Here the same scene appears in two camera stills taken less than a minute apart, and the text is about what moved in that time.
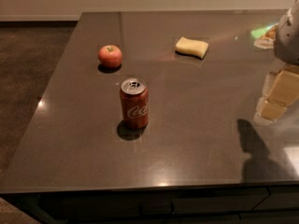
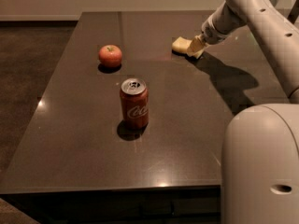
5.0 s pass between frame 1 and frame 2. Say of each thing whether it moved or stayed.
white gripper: moved
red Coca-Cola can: stayed
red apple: stayed
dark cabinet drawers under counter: stayed
